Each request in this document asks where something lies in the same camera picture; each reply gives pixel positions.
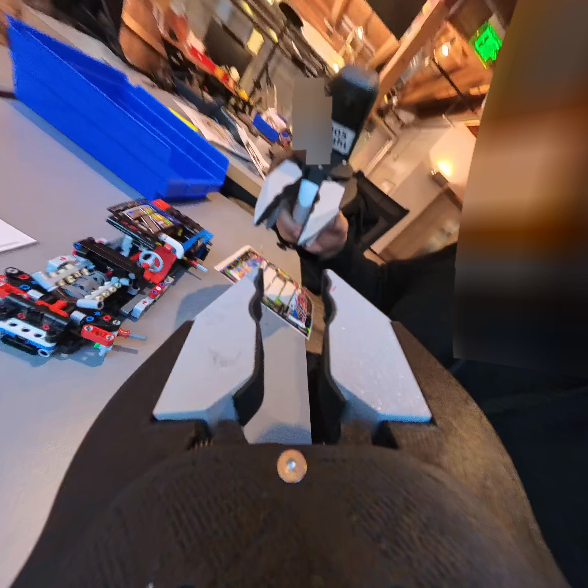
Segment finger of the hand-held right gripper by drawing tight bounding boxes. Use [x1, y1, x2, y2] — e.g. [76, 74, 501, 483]
[253, 159, 304, 229]
[297, 180, 347, 248]

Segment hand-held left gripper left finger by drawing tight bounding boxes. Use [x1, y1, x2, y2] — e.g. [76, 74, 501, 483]
[153, 269, 266, 426]

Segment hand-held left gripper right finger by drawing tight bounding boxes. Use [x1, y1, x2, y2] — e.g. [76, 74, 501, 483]
[321, 269, 433, 424]

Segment holographic sticker sheet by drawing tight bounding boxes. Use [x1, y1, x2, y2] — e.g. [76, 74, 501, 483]
[214, 246, 315, 341]

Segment toy brick car model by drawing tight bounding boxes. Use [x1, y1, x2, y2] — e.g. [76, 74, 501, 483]
[0, 198, 215, 359]

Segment person's right hand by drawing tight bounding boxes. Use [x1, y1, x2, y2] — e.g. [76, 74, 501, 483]
[276, 206, 350, 258]

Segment black mesh office chair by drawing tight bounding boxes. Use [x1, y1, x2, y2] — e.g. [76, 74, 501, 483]
[356, 174, 410, 259]

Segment small blue bin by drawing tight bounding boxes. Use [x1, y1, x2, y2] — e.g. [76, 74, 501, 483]
[252, 111, 282, 141]

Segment loose printed papers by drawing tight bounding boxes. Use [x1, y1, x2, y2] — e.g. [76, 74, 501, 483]
[170, 99, 273, 178]

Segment green exit sign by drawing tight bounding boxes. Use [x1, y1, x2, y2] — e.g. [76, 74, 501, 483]
[469, 22, 503, 66]

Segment blue plastic bin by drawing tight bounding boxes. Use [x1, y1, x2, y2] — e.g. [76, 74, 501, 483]
[6, 14, 230, 202]

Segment open instruction booklet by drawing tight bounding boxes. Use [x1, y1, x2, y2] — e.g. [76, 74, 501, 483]
[0, 218, 39, 254]

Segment wall lamp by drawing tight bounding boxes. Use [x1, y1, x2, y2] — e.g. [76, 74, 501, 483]
[431, 157, 456, 185]

